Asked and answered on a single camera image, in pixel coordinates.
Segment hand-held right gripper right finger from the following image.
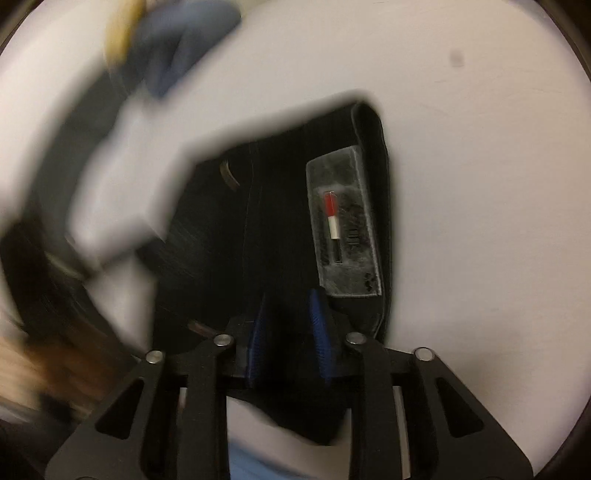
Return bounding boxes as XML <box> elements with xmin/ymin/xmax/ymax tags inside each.
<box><xmin>307</xmin><ymin>287</ymin><xmax>534</xmax><ymax>480</ymax></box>

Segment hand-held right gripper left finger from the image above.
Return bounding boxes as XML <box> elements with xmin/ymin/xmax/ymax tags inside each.
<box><xmin>45</xmin><ymin>300</ymin><xmax>273</xmax><ymax>480</ymax></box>

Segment black pants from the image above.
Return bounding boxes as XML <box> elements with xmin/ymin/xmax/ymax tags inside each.
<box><xmin>152</xmin><ymin>90</ymin><xmax>393</xmax><ymax>446</ymax></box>

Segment person's blue clothing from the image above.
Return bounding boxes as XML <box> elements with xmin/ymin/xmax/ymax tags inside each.
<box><xmin>228</xmin><ymin>438</ymin><xmax>352</xmax><ymax>480</ymax></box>

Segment bed with white sheet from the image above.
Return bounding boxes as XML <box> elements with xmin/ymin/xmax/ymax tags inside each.
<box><xmin>0</xmin><ymin>0</ymin><xmax>587</xmax><ymax>480</ymax></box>

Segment yellow cushion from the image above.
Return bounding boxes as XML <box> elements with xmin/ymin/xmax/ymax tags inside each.
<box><xmin>104</xmin><ymin>0</ymin><xmax>146</xmax><ymax>63</ymax></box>

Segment rolled blue duvet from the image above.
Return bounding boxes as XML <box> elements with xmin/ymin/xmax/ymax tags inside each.
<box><xmin>136</xmin><ymin>0</ymin><xmax>243</xmax><ymax>99</ymax></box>

